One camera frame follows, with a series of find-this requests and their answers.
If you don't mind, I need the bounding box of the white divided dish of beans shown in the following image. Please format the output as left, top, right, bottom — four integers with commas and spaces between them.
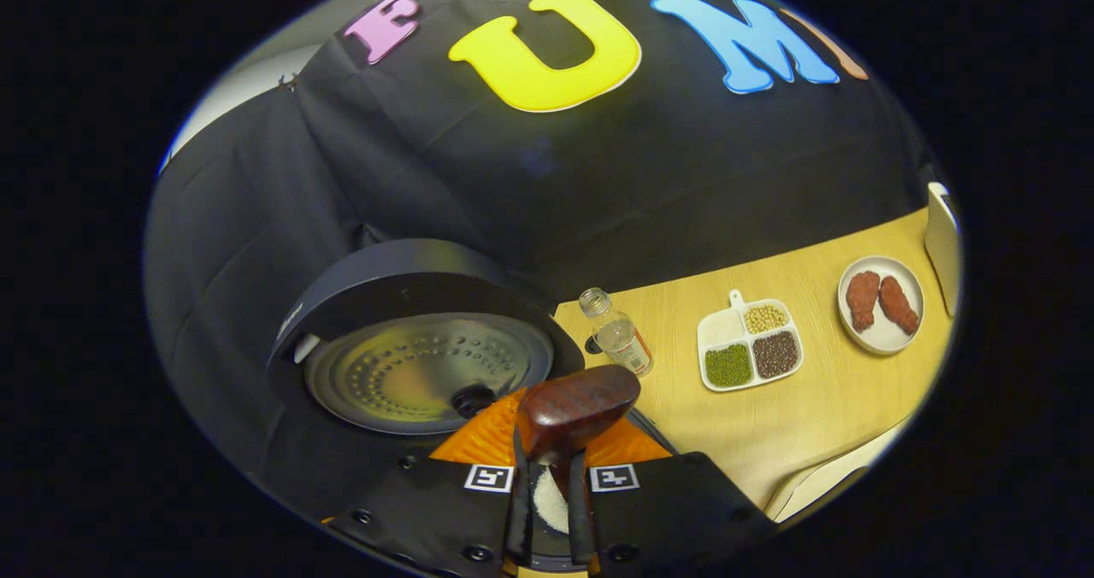
697, 290, 804, 392

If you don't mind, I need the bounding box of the round white plate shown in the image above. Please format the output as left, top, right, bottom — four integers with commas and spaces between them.
837, 256, 926, 356

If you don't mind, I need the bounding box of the black backdrop cloth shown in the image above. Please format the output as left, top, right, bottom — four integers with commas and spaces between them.
145, 0, 941, 510

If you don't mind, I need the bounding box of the clear tray of white rice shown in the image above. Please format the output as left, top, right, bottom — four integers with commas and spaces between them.
763, 416, 911, 525

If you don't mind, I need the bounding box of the dark grey rice cooker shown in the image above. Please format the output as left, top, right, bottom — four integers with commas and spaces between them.
265, 238, 586, 510

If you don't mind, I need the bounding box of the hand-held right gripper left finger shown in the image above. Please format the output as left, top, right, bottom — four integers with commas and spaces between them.
329, 386, 532, 575

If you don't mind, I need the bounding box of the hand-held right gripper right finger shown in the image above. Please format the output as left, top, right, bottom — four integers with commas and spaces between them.
568, 424, 779, 575

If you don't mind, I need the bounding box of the white toaster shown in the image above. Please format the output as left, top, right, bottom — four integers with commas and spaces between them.
924, 182, 962, 318

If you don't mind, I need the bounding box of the brown wooden spoon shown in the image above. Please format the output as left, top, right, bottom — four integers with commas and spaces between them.
515, 365, 642, 536

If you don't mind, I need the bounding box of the small clear glass bottle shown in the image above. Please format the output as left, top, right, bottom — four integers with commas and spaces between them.
579, 287, 655, 379

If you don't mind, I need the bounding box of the brown chicken drumstick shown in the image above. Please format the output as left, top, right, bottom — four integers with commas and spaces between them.
845, 271, 881, 333
879, 276, 920, 335

